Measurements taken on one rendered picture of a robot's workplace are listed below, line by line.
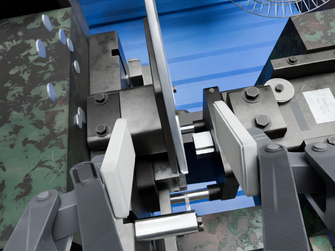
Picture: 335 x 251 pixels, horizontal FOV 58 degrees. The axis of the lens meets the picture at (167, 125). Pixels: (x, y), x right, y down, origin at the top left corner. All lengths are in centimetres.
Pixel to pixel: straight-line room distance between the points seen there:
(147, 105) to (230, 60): 183
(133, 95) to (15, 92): 17
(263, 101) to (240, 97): 4
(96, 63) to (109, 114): 15
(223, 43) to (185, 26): 35
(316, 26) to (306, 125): 21
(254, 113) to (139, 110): 20
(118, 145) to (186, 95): 192
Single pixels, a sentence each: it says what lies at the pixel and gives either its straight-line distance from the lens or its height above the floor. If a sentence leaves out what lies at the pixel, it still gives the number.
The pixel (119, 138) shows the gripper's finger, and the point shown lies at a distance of 17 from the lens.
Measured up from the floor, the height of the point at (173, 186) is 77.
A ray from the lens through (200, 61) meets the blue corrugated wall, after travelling 227.
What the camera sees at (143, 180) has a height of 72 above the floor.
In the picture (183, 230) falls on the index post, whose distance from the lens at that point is 45.
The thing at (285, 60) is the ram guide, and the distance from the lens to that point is 63.
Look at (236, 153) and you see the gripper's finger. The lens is 16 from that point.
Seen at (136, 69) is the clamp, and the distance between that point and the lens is 73.
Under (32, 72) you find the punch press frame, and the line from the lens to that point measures 51.
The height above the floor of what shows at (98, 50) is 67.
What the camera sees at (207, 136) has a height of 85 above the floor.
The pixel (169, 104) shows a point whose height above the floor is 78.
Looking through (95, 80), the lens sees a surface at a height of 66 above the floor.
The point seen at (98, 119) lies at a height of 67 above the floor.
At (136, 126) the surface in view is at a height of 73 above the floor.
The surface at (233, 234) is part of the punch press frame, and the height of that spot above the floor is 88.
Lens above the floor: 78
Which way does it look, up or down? 1 degrees down
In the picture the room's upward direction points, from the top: 80 degrees clockwise
